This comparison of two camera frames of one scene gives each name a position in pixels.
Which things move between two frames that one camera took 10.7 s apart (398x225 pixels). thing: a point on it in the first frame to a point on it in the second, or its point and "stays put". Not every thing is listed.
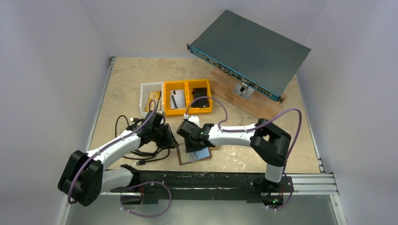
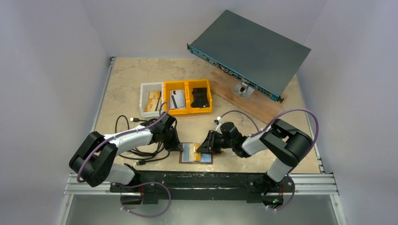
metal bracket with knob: (243, 90) stays put
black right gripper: (193, 142) to (211, 141)
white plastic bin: (145, 88) stays put
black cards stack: (201, 102) stays put
